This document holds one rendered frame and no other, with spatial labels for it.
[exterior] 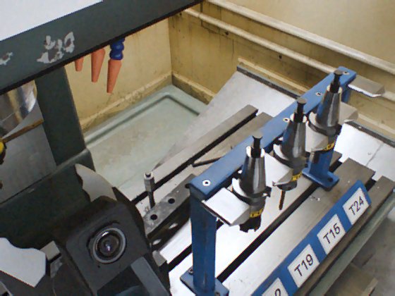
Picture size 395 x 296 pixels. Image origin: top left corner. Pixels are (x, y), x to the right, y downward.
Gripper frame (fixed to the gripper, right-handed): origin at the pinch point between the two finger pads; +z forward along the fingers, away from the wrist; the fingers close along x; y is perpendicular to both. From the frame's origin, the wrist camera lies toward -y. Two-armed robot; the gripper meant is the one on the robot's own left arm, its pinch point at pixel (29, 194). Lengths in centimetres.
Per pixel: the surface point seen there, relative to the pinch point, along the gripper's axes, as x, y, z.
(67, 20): 3.5, -18.5, -7.9
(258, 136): 30.6, 10.7, -3.6
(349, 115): 58, 22, -6
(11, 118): 2.4, -4.7, 4.8
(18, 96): 3.9, -6.2, 5.3
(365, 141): 97, 59, 0
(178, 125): 83, 88, 70
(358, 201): 65, 49, -12
